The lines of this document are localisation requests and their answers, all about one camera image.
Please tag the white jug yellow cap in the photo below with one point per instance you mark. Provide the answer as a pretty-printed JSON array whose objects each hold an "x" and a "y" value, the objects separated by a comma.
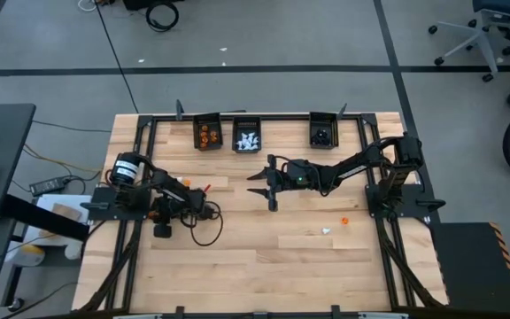
[{"x": 27, "y": 256}]

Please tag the black aluminium table frame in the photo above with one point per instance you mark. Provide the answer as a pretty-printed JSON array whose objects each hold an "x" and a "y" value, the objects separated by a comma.
[{"x": 281, "y": 117}]

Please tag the white cup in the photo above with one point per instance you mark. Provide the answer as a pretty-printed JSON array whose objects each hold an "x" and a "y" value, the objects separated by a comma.
[{"x": 73, "y": 251}]

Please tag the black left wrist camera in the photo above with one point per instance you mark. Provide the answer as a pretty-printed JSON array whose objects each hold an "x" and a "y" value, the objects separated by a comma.
[{"x": 162, "y": 231}]

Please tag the white sheet with cardboard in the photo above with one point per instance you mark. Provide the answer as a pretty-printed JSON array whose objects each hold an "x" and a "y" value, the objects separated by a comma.
[{"x": 49, "y": 203}]

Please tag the black power adapter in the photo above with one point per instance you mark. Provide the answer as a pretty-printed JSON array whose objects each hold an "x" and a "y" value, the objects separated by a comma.
[{"x": 44, "y": 186}]

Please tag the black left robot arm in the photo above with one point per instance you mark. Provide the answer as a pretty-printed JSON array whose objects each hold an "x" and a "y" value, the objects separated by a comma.
[{"x": 166, "y": 184}]

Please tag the black desk support beam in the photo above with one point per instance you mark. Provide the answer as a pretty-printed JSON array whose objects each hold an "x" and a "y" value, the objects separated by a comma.
[{"x": 47, "y": 219}]

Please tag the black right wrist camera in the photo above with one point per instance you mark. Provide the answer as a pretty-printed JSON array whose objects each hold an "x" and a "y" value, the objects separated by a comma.
[{"x": 273, "y": 204}]

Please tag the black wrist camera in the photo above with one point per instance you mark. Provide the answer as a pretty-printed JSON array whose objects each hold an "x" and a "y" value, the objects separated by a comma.
[
  {"x": 273, "y": 204},
  {"x": 162, "y": 231}
]

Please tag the black slotted plastic basket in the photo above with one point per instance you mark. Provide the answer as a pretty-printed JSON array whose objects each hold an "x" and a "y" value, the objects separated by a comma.
[
  {"x": 195, "y": 133},
  {"x": 246, "y": 122},
  {"x": 314, "y": 122}
]

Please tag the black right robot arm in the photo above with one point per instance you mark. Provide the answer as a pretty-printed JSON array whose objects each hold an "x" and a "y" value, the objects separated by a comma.
[{"x": 370, "y": 159}]

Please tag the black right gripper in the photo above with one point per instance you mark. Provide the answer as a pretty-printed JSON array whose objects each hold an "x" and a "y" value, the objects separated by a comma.
[{"x": 295, "y": 175}]

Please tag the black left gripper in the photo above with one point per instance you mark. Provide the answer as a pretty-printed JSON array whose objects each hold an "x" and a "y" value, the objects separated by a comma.
[{"x": 175, "y": 210}]

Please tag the white LED light bar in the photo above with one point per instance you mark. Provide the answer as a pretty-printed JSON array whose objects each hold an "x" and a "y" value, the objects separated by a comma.
[
  {"x": 383, "y": 316},
  {"x": 137, "y": 316}
]

